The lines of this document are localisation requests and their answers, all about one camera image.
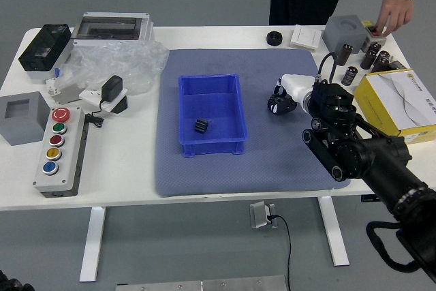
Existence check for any white power socket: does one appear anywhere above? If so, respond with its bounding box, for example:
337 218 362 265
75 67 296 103
78 87 129 114

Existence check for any big black gear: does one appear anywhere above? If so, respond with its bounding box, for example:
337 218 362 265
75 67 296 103
268 93 294 114

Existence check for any person's left hand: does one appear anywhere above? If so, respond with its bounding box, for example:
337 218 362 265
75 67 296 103
376 0 416 38

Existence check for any dark cylindrical capacitor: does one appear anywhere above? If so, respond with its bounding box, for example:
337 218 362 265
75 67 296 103
341 65 358 87

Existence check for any white wall switch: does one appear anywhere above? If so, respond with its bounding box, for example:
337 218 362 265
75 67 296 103
290 25 324 50

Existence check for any white circuit breaker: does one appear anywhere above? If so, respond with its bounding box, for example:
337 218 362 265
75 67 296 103
46 78 84 105

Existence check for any grey cube with round recess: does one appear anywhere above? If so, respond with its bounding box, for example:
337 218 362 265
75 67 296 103
322 14 371 56

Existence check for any silver floor socket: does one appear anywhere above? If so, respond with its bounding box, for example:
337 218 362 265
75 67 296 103
249 200 279 230

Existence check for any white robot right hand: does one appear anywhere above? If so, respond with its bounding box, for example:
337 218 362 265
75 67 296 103
267 73 314 116

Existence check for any white red-button switch box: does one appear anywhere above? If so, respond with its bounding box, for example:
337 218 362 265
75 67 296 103
362 20 389 46

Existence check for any yellow and white carton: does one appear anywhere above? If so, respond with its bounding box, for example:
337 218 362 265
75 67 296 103
353 69 436 145

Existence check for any silver metal plate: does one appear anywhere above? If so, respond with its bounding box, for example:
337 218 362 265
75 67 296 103
115 275 289 291

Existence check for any small black block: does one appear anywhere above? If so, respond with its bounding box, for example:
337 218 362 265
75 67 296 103
388 60 411 73

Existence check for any black round knob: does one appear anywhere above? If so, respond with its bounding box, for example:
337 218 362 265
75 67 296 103
266 31 284 47

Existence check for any blue plastic box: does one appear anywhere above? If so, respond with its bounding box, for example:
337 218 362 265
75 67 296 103
178 73 248 158

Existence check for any grey push-button control box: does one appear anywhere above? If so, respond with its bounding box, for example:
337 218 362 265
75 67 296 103
33 106 90 199

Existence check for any black power adapter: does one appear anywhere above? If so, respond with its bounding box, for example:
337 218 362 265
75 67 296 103
100 75 124 104

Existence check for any white table leg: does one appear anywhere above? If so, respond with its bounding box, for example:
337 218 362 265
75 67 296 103
318 196 351 267
79 206 107 284

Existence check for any black floor cable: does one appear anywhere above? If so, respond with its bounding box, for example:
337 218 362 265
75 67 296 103
267 215 293 291

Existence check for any grey cube with square hole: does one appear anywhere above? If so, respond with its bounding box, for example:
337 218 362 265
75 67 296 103
0 91 52 147

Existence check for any black adapter cord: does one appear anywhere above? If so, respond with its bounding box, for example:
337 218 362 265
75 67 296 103
84 99 106 129

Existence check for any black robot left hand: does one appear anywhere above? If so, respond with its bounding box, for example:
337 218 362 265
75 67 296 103
0 270 35 291

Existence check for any grey-blue mat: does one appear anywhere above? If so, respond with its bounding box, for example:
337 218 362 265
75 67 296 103
153 48 352 198

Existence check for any clear plastic bag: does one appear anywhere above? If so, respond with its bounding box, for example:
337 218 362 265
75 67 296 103
54 40 170 96

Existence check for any grey windowed distribution box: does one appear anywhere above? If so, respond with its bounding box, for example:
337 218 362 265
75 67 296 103
71 12 155 48

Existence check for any black lidded enclosure box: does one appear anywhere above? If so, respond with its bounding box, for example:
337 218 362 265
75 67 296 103
18 24 75 82

